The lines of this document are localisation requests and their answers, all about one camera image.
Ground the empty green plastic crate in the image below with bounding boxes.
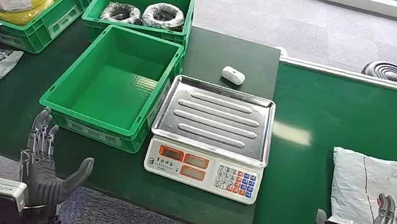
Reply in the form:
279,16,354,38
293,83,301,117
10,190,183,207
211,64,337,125
33,13,189,161

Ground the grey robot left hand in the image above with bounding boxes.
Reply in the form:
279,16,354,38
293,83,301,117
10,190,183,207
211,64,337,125
10,103,103,224

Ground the black wrapped wire coil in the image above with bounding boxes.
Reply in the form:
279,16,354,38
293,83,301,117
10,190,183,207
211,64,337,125
99,0,145,28
139,0,188,34

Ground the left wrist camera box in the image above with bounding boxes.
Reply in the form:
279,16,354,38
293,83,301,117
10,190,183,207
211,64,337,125
0,177,32,224

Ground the green conveyor belt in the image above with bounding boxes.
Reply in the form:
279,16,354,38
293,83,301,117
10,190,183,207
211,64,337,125
248,53,397,224

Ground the white electronic weighing scale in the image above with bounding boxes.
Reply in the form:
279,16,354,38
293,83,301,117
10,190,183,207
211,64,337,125
139,71,281,208

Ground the black ribbed round floor object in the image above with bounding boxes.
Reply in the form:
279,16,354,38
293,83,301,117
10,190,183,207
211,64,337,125
360,57,397,84

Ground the small white oval device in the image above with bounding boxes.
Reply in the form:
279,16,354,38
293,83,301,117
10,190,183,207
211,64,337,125
219,64,248,87

